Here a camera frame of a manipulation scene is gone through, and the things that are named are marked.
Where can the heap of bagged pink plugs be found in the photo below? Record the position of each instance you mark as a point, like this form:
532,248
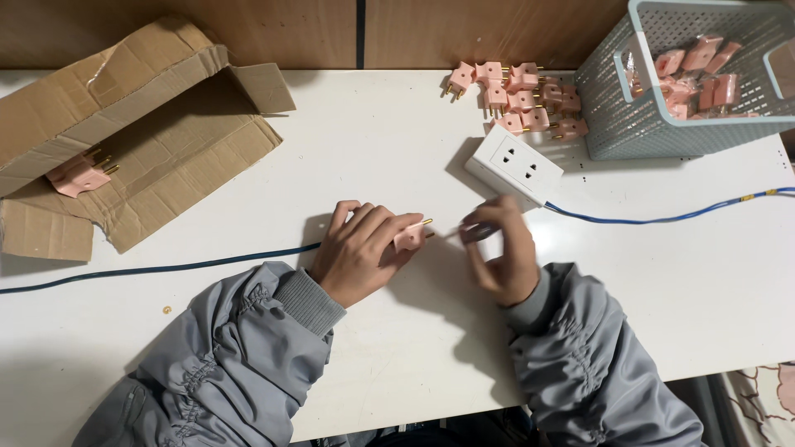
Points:
695,80

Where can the pink two-pin plug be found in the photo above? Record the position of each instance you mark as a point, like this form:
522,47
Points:
408,239

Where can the person's right hand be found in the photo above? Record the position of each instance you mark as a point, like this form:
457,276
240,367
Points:
509,267

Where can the pink plug with brass pins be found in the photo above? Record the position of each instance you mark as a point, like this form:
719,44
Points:
65,169
84,181

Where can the grey-blue plastic basket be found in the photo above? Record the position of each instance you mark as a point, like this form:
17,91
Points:
621,124

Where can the white wall socket block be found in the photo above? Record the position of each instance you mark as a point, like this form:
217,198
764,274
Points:
515,162

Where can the patterned white cloth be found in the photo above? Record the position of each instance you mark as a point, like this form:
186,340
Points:
764,403

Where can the torn brown cardboard box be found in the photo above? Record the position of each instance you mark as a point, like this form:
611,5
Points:
155,124

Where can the person's right fingers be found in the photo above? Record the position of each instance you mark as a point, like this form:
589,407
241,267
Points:
503,217

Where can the person's left hand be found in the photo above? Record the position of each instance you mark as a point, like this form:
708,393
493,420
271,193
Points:
354,257

